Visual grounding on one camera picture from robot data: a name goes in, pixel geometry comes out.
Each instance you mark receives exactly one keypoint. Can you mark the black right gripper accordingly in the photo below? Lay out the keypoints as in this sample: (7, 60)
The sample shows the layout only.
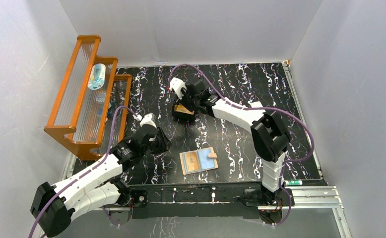
(185, 92)

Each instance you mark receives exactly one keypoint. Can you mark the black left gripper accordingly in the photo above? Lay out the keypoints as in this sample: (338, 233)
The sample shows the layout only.
(161, 142)

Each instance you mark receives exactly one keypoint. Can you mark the black plastic card bin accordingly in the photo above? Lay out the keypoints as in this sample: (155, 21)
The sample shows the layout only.
(181, 114)

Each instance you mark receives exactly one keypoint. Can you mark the tan blue card holder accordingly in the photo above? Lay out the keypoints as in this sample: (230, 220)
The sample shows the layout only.
(207, 160)

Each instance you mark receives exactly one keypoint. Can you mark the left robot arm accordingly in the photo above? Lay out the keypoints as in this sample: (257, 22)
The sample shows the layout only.
(55, 206)

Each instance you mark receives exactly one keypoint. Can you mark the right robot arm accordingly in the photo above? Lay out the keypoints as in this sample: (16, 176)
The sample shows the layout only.
(269, 133)

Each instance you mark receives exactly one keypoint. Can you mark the white cardboard box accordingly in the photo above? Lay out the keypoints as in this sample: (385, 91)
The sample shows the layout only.
(255, 105)

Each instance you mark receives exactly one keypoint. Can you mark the blue items on rack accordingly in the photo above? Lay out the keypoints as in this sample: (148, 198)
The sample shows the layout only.
(100, 99)

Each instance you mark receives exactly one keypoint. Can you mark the orange wooden tiered rack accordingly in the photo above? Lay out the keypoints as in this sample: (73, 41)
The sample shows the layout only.
(73, 122)

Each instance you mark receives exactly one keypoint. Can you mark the blue white blister pack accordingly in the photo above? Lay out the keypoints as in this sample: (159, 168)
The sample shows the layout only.
(97, 76)

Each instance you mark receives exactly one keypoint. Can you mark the white green marker pen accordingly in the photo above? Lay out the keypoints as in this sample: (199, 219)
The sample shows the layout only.
(293, 182)

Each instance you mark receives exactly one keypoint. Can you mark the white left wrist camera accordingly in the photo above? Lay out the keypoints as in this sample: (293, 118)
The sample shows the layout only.
(148, 121)

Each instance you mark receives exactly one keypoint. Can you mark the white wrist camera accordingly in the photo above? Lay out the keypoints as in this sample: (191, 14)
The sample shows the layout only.
(148, 121)
(178, 87)

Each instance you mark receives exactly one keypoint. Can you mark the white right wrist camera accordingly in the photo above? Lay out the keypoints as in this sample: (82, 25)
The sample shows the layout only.
(178, 87)

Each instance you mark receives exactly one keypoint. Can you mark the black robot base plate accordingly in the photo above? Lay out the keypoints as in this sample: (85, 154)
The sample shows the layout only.
(233, 199)

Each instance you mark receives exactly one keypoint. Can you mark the aluminium frame rail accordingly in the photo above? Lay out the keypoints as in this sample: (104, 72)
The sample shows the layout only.
(305, 197)

